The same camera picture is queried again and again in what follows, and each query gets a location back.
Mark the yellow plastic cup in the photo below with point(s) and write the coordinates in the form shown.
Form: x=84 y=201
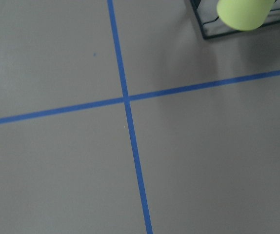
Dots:
x=244 y=15

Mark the black wire cup rack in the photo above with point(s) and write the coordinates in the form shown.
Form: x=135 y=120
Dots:
x=211 y=25

